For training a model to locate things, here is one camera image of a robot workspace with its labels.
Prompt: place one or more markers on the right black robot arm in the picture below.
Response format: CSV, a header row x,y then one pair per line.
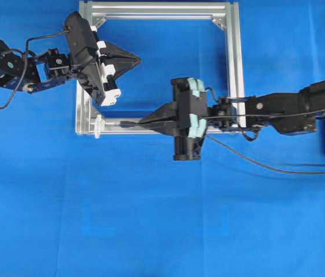
x,y
287,113

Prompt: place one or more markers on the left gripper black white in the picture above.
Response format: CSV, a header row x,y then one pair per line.
x,y
96,72

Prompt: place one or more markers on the square aluminium extrusion frame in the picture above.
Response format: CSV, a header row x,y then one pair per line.
x,y
88,121

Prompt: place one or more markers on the right gripper black taped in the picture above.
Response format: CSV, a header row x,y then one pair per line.
x,y
189,109

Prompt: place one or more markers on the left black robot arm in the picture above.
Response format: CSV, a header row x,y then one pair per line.
x,y
30,72

